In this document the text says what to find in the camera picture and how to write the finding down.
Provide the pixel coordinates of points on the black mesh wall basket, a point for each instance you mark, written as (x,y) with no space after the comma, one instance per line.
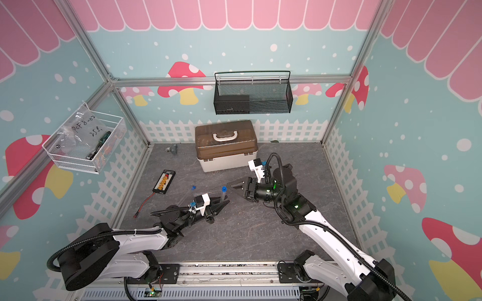
(269,91)

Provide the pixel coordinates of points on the brown lid storage box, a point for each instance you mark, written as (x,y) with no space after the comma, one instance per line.
(226,145)

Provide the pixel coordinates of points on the black box in basket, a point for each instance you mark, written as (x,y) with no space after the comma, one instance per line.
(232,104)

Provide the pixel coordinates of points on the black board yellow connectors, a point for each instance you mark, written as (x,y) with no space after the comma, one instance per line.
(164,182)

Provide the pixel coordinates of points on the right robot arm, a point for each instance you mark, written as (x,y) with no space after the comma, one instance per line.
(352,272)

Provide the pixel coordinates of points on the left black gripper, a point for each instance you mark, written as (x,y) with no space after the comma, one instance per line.
(214,211)

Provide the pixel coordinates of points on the small grey metal clamp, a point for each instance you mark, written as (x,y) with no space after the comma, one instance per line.
(173,149)

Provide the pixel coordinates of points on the clear plastic zip bag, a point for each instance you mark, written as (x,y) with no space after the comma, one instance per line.
(81,131)

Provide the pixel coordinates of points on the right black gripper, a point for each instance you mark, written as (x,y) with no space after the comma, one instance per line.
(248,179)

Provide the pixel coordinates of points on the small green circuit board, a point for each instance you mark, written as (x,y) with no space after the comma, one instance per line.
(153,293)

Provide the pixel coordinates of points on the white wire wall basket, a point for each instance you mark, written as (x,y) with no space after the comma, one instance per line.
(116,125)

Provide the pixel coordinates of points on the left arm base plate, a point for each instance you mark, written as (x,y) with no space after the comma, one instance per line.
(164,274)

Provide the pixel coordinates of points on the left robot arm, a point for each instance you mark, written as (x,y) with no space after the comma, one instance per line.
(104,252)

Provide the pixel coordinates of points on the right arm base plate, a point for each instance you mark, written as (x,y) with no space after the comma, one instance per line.
(288,273)

